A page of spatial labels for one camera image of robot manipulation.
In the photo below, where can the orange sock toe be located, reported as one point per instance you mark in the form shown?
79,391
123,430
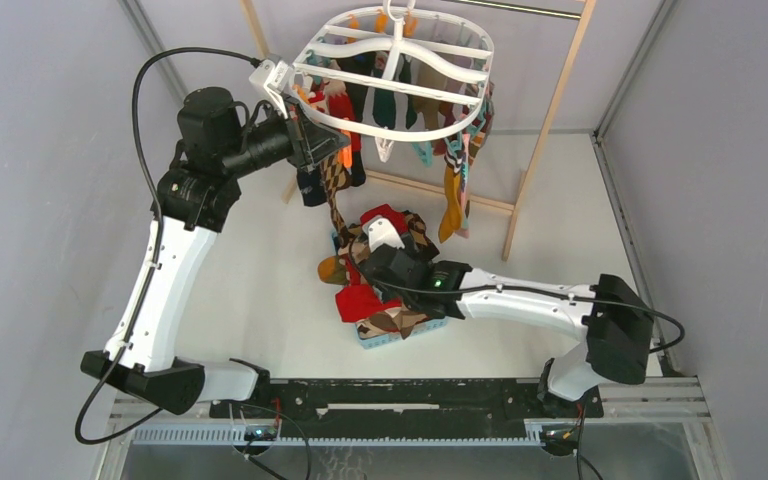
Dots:
332,270

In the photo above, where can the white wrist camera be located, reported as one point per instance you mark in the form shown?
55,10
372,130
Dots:
269,80
381,232

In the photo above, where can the navy santa sock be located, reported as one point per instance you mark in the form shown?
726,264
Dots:
311,189

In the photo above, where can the pink hanging sock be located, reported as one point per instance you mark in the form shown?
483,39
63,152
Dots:
463,190

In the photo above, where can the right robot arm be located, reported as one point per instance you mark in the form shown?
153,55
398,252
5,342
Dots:
611,326

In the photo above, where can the mustard yellow hanging sock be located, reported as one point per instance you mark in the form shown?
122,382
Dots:
452,219

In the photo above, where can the white round clip hanger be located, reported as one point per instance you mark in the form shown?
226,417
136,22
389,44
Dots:
454,47

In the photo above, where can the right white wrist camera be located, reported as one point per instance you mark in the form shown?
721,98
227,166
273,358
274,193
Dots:
381,232

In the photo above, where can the long red sock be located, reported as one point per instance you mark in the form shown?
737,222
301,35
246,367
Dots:
358,302

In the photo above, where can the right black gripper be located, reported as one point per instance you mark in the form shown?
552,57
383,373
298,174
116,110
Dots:
412,252

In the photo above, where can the white slotted cable duct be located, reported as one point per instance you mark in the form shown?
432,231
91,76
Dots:
258,435

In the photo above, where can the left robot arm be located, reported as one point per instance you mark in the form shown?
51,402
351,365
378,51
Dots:
191,205

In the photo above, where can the light blue plastic basket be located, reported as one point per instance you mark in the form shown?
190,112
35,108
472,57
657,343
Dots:
380,329

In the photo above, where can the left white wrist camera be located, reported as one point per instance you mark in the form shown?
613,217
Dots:
269,80

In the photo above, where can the brown argyle sock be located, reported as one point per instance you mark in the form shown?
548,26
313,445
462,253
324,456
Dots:
335,178
418,230

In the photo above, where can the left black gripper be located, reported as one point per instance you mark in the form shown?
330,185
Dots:
309,141

